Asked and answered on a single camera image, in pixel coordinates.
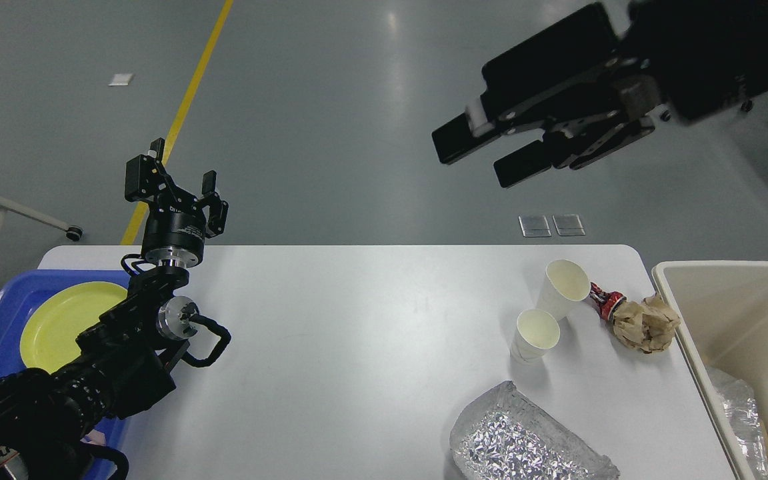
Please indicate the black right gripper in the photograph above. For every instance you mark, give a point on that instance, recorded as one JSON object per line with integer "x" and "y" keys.
{"x": 584, "y": 87}

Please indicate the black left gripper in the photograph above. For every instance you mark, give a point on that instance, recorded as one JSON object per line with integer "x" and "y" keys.
{"x": 171, "y": 234}

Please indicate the yellow plastic plate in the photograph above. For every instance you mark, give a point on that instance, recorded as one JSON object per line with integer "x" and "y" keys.
{"x": 48, "y": 340}

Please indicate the brown paper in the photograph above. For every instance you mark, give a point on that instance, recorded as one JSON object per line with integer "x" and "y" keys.
{"x": 648, "y": 326}

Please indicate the silver foil wrapper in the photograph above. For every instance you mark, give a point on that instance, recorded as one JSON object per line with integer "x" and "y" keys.
{"x": 504, "y": 435}

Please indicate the clear silver foil bag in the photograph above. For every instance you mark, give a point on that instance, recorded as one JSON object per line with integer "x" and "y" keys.
{"x": 741, "y": 411}

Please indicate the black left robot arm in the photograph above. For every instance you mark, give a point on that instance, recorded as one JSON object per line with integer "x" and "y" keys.
{"x": 126, "y": 358}

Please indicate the right metal floor plate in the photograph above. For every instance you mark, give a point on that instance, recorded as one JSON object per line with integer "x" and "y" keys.
{"x": 569, "y": 225}

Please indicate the metal floor plate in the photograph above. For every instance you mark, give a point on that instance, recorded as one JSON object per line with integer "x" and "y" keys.
{"x": 569, "y": 225}
{"x": 534, "y": 226}

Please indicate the left metal floor plate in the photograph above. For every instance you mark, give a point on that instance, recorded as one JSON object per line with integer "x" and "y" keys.
{"x": 534, "y": 226}

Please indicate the small white cup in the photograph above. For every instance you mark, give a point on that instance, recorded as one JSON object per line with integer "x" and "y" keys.
{"x": 565, "y": 284}

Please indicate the crushed red soda can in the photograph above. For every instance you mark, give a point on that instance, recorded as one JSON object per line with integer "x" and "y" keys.
{"x": 606, "y": 302}

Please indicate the white paper cup front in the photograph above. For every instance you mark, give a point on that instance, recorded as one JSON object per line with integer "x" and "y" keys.
{"x": 536, "y": 332}

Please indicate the blue plastic tray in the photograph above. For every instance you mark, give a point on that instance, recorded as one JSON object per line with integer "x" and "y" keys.
{"x": 19, "y": 299}

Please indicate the pink mug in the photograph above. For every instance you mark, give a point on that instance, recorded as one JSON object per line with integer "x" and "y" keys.
{"x": 95, "y": 437}

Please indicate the beige plastic bin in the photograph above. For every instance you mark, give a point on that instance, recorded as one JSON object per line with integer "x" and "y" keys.
{"x": 724, "y": 310}

